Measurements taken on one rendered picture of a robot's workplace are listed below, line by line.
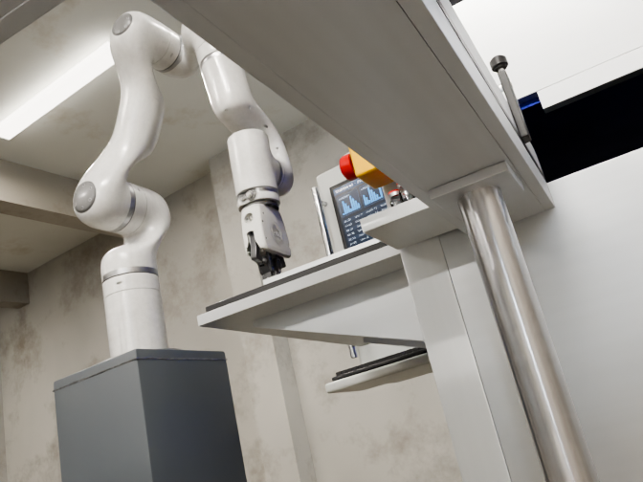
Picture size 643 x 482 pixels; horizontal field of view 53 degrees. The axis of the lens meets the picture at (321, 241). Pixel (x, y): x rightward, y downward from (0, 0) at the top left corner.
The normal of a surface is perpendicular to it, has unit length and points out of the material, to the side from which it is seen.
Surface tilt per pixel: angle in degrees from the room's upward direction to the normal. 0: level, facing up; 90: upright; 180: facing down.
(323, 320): 90
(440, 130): 180
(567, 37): 90
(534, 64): 90
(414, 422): 90
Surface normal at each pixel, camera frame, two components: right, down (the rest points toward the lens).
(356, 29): 0.22, 0.92
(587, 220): -0.47, -0.19
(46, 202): 0.81, -0.35
